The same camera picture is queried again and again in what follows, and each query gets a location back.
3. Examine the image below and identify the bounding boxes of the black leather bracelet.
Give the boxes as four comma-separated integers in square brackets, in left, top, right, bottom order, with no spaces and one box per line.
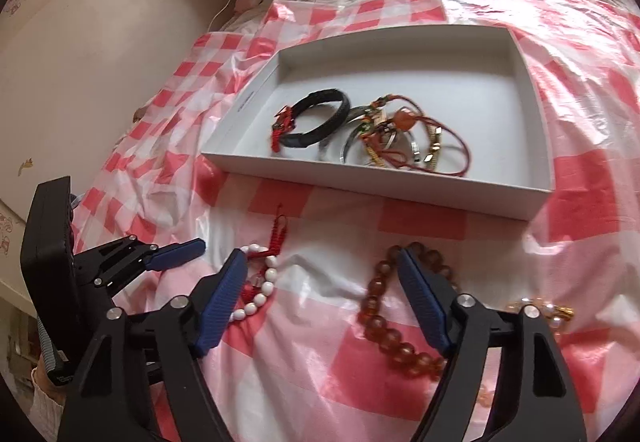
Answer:
[280,89,351,148]

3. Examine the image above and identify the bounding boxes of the gold link bracelet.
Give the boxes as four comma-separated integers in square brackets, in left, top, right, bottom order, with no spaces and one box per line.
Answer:
[361,119,443,173]

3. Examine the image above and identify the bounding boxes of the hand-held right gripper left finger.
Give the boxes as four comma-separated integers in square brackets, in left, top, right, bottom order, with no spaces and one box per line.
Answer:
[59,249,249,442]

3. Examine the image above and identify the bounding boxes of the white cardboard box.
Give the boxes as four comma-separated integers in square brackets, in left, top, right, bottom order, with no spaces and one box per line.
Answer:
[200,24,555,222]

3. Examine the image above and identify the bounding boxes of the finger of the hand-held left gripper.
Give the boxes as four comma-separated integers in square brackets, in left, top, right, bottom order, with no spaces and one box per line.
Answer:
[74,234,207,305]

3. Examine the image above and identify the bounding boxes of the white cable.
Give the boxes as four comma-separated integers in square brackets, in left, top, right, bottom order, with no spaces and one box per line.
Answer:
[207,0,239,30]

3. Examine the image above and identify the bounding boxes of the red knot bracelet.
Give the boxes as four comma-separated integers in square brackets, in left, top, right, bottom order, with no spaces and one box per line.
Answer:
[270,104,296,154]

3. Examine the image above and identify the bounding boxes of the amber bead bracelet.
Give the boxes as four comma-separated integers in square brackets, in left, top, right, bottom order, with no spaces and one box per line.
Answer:
[357,242,457,379]

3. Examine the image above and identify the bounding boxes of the red white checkered plastic sheet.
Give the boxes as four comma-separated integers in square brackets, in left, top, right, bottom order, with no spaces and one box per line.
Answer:
[70,0,640,442]

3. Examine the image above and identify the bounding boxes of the gold pearl bracelet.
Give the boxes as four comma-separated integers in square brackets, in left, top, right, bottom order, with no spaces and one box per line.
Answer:
[505,298,576,334]

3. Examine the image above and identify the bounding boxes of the thin silver bangle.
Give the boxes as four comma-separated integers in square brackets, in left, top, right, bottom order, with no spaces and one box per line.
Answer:
[382,124,426,168]

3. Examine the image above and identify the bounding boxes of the wide silver bangle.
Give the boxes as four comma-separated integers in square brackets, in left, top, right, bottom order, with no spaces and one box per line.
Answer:
[319,106,383,164]

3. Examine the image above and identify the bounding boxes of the red cord bracelet orange bead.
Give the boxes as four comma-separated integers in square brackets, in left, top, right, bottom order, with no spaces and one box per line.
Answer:
[367,93,473,179]

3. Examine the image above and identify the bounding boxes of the white bead bracelet red tassel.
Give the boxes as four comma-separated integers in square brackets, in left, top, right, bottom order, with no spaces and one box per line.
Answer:
[227,217,293,323]

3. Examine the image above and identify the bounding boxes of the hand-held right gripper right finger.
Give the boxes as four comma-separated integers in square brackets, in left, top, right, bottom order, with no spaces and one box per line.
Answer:
[397,244,588,442]

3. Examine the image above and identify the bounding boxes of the person's left forearm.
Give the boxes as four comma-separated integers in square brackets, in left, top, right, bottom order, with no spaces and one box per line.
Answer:
[30,364,68,442]

